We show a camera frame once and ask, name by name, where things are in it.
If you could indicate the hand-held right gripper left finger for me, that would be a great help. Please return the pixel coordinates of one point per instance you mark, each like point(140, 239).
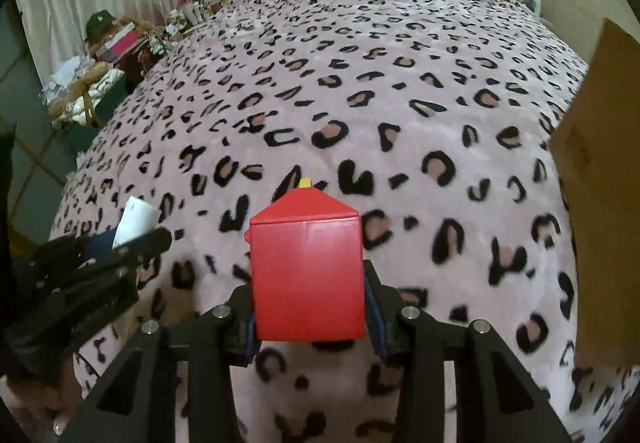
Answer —
point(245, 338)

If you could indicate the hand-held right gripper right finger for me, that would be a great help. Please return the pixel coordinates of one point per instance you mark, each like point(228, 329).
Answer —
point(375, 323)

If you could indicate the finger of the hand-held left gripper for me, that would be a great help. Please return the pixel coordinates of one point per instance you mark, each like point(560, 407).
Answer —
point(102, 245)
point(150, 240)

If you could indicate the white tube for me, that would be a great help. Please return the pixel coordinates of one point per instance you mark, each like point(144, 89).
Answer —
point(132, 220)

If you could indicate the red box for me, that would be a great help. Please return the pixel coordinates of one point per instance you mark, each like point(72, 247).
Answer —
point(305, 273)

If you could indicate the brown cardboard box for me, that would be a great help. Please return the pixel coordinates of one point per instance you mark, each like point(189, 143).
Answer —
point(600, 173)

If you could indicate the person's left hand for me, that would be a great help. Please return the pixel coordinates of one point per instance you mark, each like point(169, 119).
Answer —
point(35, 403)

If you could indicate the green storage box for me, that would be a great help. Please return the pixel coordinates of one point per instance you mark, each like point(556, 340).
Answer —
point(112, 98)

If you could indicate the brown plush toy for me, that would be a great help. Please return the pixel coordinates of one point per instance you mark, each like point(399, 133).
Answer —
point(90, 73)

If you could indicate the pink box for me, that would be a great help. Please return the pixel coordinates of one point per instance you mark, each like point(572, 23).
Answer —
point(120, 43)

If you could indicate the dark green cap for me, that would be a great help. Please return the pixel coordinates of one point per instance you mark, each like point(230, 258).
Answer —
point(100, 25)

